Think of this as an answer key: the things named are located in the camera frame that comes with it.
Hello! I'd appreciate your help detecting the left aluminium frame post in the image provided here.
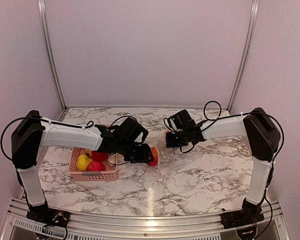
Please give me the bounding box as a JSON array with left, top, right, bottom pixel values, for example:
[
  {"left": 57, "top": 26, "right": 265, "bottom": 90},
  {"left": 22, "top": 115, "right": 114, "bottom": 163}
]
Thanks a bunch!
[{"left": 37, "top": 0, "right": 67, "bottom": 111}]

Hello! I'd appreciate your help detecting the red fake apple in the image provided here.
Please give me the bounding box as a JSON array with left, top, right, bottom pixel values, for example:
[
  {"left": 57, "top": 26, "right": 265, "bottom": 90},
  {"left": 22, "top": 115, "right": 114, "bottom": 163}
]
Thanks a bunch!
[{"left": 91, "top": 151, "right": 109, "bottom": 162}]

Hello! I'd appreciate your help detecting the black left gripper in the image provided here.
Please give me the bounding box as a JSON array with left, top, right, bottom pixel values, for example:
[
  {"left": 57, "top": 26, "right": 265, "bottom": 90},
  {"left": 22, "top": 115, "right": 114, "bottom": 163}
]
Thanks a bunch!
[{"left": 117, "top": 138, "right": 155, "bottom": 163}]

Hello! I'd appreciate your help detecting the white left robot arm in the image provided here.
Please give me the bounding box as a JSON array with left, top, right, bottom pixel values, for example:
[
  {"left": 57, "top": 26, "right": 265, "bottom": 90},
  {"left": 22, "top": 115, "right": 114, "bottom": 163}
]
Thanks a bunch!
[{"left": 7, "top": 110, "right": 155, "bottom": 226}]

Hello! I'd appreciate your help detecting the right aluminium frame post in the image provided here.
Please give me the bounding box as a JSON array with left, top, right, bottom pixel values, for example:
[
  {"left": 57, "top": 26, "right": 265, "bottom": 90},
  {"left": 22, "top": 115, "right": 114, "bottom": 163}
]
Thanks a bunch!
[{"left": 226, "top": 0, "right": 260, "bottom": 113}]

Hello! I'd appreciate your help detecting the pink perforated plastic basket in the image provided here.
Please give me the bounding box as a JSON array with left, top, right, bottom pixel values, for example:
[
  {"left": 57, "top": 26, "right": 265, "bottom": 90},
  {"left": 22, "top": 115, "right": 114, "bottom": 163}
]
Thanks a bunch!
[{"left": 68, "top": 124, "right": 119, "bottom": 182}]

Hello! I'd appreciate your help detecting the aluminium front rail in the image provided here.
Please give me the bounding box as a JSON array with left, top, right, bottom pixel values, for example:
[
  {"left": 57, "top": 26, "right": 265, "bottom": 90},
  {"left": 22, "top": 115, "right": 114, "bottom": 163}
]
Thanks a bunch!
[{"left": 0, "top": 196, "right": 293, "bottom": 240}]

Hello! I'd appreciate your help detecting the clear zip top bag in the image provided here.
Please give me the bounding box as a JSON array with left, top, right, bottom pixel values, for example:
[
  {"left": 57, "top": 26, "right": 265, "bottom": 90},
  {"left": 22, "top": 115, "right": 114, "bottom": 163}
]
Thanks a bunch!
[{"left": 145, "top": 130, "right": 200, "bottom": 183}]

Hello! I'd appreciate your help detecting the aluminium frame post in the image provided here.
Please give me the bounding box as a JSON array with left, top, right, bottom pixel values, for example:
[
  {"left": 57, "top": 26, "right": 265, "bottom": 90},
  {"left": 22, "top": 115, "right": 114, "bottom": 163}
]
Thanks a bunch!
[
  {"left": 226, "top": 0, "right": 260, "bottom": 113},
  {"left": 37, "top": 0, "right": 67, "bottom": 111}
]

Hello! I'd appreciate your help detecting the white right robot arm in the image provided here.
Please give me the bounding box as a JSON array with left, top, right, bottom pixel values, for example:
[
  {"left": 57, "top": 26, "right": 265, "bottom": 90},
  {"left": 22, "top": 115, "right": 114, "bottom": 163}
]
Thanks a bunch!
[{"left": 163, "top": 107, "right": 284, "bottom": 229}]

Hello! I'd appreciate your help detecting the red orange fake fruit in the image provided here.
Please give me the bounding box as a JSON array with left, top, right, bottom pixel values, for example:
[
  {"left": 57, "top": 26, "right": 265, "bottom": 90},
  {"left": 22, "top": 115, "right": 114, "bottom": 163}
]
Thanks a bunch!
[{"left": 147, "top": 146, "right": 159, "bottom": 167}]

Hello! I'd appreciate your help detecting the red fake tomato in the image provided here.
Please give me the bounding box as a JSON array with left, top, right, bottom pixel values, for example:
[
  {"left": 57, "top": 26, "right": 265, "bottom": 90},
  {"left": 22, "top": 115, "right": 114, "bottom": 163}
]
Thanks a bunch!
[{"left": 86, "top": 161, "right": 106, "bottom": 172}]

